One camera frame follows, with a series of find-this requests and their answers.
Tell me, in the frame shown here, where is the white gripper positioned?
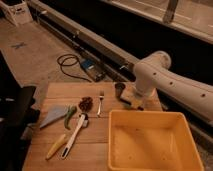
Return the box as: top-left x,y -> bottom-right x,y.
120,89 -> 146,111

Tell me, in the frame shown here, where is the eraser with black base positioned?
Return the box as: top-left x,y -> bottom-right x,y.
124,96 -> 142,108

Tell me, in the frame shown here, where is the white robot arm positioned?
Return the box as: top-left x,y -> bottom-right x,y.
133,51 -> 213,127

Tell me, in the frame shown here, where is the dark small cup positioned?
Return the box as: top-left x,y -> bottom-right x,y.
115,82 -> 125,98

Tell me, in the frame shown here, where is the silver metal fork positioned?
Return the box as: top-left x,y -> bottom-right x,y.
97,90 -> 104,117

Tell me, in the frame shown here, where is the yellow plastic tray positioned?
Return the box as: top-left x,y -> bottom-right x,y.
108,110 -> 204,171

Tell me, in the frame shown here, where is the dark brown pinecone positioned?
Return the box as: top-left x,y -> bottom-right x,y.
79,97 -> 93,112

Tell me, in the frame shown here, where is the blue power box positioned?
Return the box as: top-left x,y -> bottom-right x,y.
80,59 -> 105,82

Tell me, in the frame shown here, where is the green chili pepper toy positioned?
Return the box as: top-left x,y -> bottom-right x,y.
64,106 -> 77,129

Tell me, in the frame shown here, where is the grey triangular cloth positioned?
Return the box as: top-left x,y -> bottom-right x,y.
39,105 -> 68,129

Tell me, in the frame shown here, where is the white storage crate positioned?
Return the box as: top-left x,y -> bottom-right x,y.
0,0 -> 33,27

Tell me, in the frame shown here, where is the white handled brush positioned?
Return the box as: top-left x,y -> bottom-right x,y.
61,113 -> 88,159

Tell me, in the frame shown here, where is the black coiled cable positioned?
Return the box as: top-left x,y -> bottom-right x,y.
56,53 -> 93,83

